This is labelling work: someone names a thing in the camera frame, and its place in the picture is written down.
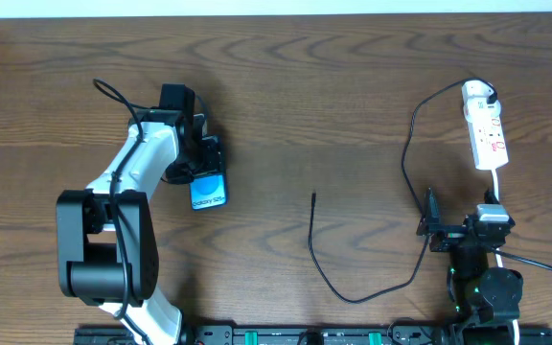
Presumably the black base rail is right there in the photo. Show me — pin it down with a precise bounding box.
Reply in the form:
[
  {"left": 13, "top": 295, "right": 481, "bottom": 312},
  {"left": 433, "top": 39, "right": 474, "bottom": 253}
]
[{"left": 71, "top": 324, "right": 552, "bottom": 345}]

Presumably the blue smartphone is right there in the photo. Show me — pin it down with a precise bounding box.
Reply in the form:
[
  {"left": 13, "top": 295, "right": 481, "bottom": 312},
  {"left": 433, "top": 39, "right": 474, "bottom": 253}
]
[{"left": 190, "top": 173, "right": 228, "bottom": 211}]

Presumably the black charger cable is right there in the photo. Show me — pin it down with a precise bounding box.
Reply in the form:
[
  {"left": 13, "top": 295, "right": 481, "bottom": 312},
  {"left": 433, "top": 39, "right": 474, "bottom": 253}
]
[{"left": 308, "top": 77, "right": 499, "bottom": 305}]

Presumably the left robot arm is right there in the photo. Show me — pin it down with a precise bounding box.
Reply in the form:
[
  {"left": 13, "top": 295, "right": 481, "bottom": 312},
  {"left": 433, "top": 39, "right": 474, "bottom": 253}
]
[{"left": 56, "top": 79, "right": 228, "bottom": 344}]

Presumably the white power strip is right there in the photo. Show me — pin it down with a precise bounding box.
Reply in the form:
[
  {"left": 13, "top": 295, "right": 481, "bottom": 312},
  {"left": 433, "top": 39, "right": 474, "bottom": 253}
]
[{"left": 463, "top": 97, "right": 509, "bottom": 171}]

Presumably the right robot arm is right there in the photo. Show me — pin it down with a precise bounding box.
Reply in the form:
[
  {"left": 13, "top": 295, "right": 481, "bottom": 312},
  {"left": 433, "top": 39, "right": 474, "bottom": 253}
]
[{"left": 417, "top": 190, "right": 523, "bottom": 344}]

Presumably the white USB charger plug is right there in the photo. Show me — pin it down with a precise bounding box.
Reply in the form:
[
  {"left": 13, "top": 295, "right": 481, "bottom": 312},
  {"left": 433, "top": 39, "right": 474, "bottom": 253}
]
[{"left": 461, "top": 80, "right": 498, "bottom": 109}]

